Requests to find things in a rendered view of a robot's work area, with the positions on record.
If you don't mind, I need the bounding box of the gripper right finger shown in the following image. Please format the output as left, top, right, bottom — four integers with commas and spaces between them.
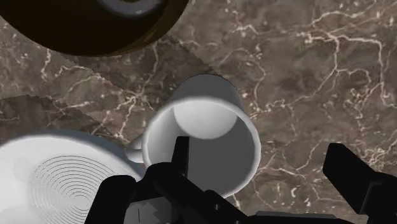
322, 143, 397, 224

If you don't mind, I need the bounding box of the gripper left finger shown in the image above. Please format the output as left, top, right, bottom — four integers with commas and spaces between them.
85, 136, 249, 224

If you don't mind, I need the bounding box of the white mug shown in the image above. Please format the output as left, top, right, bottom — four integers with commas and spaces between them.
125, 73, 262, 199

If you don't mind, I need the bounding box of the white plate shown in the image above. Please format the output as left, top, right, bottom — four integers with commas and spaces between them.
0, 129, 146, 224

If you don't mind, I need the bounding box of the dark brown bowl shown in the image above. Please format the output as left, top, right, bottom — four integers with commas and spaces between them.
0, 0, 191, 58

